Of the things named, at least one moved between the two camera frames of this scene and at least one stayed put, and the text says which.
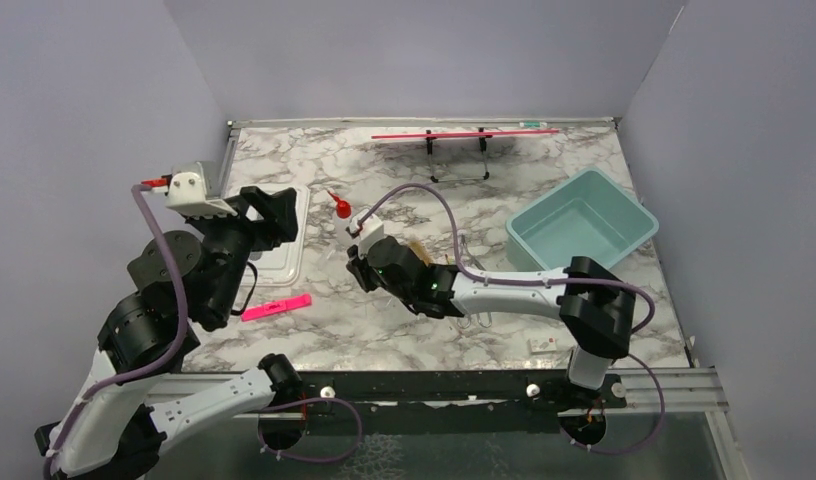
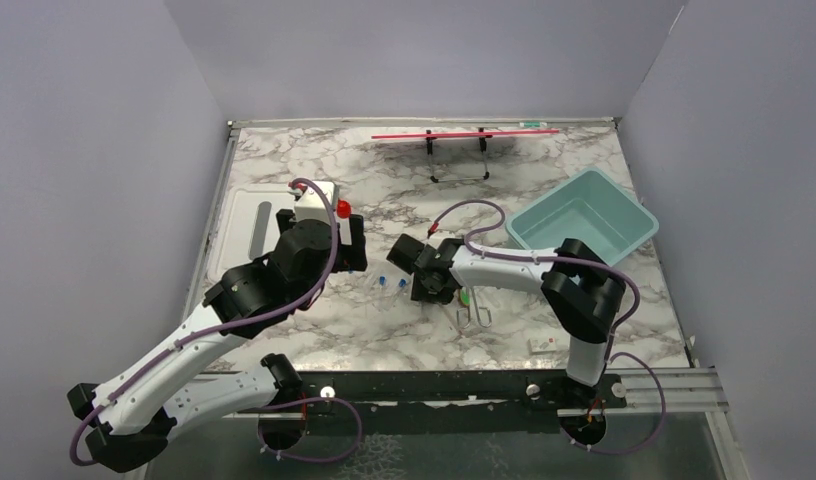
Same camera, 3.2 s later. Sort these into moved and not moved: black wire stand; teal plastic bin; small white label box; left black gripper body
Moved: left black gripper body
Not moved: black wire stand; teal plastic bin; small white label box
